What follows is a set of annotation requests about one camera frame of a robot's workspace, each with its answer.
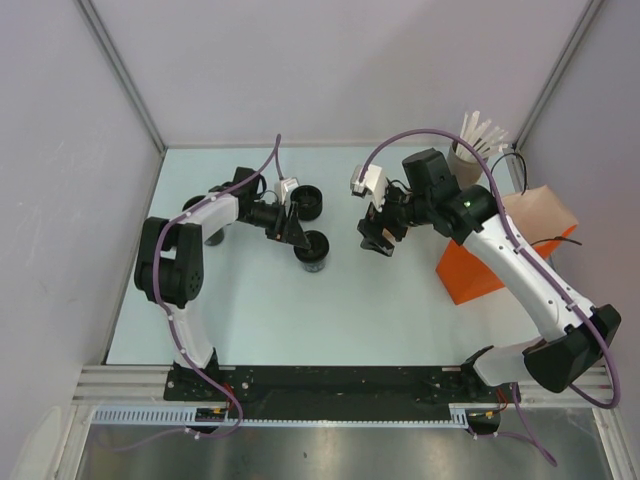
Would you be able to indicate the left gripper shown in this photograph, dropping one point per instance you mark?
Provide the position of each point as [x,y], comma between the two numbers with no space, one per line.
[287,227]

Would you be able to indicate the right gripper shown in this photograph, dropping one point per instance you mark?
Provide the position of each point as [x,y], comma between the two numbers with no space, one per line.
[373,238]

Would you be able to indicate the orange paper bag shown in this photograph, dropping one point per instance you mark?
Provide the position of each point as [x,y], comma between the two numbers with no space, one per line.
[537,222]

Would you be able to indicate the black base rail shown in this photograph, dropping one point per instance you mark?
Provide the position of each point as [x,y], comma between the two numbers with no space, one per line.
[354,393]

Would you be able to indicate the dark takeout coffee cup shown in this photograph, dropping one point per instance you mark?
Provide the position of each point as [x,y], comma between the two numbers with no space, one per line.
[312,267]

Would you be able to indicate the white straws bundle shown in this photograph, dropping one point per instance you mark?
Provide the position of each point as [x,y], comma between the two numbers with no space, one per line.
[486,137]

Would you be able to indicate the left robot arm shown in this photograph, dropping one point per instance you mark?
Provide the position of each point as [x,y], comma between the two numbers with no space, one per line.
[170,264]

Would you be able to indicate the grey straw holder cup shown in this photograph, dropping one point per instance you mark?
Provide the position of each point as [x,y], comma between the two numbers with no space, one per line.
[467,173]

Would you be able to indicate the white cable duct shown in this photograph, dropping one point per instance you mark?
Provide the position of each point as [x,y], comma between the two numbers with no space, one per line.
[192,416]

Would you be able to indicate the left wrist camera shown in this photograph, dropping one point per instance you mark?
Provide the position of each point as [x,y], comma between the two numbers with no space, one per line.
[283,189]

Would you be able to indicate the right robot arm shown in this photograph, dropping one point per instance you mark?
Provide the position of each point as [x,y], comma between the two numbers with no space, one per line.
[572,331]

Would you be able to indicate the black plastic cup lid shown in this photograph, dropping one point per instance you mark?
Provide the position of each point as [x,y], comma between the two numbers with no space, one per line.
[319,248]

